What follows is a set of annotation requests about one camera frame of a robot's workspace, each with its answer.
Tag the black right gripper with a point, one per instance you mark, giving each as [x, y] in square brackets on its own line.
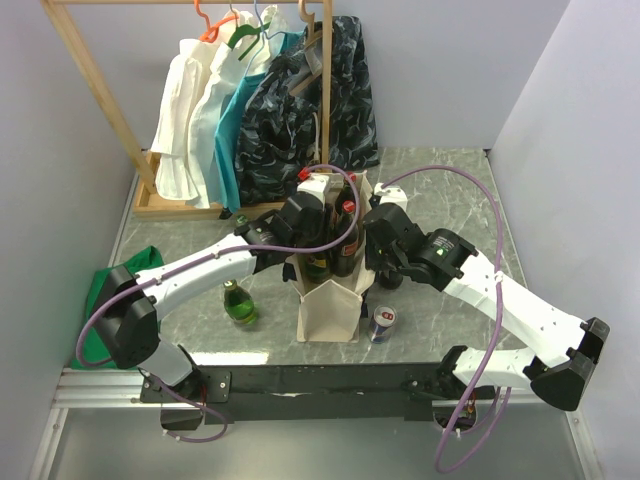
[373, 262]

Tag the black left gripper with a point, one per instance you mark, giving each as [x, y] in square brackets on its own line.
[321, 227]

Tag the dark cola bottle red cap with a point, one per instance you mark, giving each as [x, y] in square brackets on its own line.
[346, 193]

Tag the cola bottle front red cap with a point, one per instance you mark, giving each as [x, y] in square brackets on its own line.
[343, 255]

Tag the beige canvas tote bag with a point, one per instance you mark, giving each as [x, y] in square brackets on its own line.
[331, 311]

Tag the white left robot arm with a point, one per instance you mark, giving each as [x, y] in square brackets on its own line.
[248, 250]

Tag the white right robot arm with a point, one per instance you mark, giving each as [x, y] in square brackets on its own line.
[560, 351]

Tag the silver blue energy drink can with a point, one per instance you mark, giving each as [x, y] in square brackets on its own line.
[381, 324]

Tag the dark patterned shirt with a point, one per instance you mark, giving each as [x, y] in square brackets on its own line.
[277, 133]

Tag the green bottle front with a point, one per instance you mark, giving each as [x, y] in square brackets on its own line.
[239, 304]

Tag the teal shirt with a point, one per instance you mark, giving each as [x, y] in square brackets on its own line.
[232, 130]

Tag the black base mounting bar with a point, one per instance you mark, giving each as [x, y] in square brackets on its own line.
[347, 391]

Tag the wooden clothes rack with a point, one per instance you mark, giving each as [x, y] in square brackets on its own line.
[147, 204]

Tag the white ruffled shirt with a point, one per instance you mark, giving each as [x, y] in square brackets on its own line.
[187, 76]

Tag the pale white blouse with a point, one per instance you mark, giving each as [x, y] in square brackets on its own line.
[206, 114]

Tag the wooden hanger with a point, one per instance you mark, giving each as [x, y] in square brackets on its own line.
[312, 57]

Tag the orange hanger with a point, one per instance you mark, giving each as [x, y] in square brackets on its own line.
[211, 32]

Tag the green cloth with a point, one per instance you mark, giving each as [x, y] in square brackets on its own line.
[130, 265]

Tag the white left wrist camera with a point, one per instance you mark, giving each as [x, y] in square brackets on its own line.
[316, 184]

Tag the blue wire hanger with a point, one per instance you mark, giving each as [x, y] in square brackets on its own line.
[260, 30]

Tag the aluminium rail frame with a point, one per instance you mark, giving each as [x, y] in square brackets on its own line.
[112, 389]

